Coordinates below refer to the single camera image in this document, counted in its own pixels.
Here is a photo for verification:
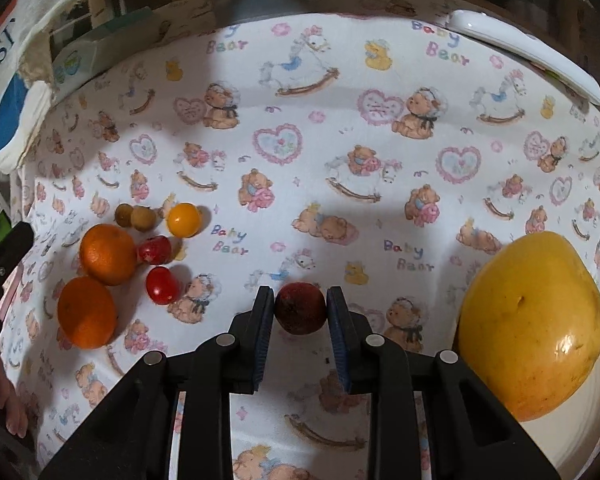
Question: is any striped Paris canvas cloth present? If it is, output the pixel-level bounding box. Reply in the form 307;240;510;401
0;0;83;174

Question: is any cream round plate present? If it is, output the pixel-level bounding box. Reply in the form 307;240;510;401
519;268;600;476

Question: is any green white box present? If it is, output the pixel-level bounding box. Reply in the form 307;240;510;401
53;6;162;103

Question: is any large orange tangerine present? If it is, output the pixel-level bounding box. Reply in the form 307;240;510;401
79;223;137;286

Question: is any yellow cherry tomato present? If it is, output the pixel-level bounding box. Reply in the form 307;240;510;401
166;203;202;238

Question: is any baby bear print cloth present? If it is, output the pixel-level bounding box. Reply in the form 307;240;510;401
0;0;600;467

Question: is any dark red cherry tomato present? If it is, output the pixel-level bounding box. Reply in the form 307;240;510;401
136;235;172;266

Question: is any large yellow pomelo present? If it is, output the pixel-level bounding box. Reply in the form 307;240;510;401
457;232;600;422

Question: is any dark red small plum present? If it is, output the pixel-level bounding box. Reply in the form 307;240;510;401
274;282;328;336

